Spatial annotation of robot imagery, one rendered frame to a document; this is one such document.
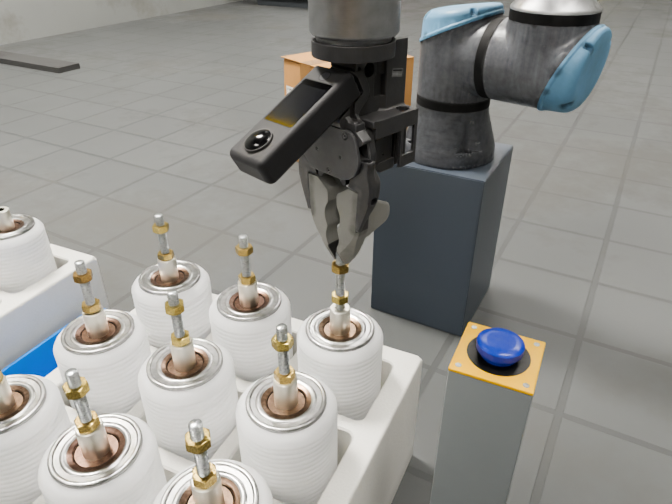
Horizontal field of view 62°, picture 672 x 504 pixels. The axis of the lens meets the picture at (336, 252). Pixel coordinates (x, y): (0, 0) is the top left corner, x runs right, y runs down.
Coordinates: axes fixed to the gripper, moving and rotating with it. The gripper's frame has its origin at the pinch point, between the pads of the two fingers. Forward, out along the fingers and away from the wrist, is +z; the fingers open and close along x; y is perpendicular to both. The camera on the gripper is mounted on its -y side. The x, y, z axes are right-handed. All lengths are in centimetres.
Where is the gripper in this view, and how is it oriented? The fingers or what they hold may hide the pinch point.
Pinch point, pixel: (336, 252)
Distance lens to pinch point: 55.8
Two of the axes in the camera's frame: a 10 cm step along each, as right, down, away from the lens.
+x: -7.0, -3.7, 6.1
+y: 7.1, -3.6, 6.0
